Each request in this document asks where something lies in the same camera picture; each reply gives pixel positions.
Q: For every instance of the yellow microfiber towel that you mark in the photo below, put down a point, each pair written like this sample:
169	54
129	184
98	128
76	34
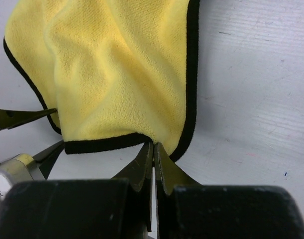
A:
118	72

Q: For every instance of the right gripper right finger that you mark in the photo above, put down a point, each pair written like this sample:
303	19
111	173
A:
187	209

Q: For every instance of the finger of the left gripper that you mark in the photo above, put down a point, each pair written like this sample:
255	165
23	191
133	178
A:
10	119
46	159

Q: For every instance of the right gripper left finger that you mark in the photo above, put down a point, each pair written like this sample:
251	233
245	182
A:
116	208

